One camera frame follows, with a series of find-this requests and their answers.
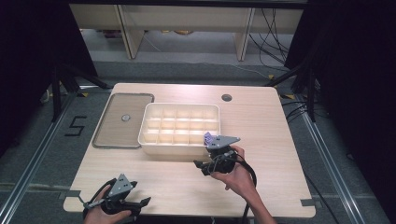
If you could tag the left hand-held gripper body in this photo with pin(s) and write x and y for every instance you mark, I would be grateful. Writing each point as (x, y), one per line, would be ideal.
(120, 189)

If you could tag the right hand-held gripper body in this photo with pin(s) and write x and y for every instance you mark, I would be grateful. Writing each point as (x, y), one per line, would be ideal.
(221, 155)

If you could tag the white divided organizer box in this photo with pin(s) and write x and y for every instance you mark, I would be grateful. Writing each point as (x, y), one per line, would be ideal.
(174, 149)

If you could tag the person's right hand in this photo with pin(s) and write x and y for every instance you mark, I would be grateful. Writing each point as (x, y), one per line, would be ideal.
(239, 179)

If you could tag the person's left hand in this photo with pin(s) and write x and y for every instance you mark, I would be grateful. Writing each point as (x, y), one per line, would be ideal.
(99, 216)

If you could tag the grey tape strip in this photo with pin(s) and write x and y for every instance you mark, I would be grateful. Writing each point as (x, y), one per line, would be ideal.
(70, 194)

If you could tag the wooden lid with dark rim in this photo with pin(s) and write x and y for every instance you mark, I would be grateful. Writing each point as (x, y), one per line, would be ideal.
(120, 130)

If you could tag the black metal stand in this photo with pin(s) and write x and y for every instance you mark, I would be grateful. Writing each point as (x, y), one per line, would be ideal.
(311, 93)
(56, 93)

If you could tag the white background bench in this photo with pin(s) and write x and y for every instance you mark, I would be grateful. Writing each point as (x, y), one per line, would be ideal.
(186, 17)

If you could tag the dark curtain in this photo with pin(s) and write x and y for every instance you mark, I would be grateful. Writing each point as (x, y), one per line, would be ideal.
(355, 93)
(34, 71)

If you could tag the aluminium floor rail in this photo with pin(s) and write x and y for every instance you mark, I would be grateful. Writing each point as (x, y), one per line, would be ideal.
(330, 168)
(37, 155)

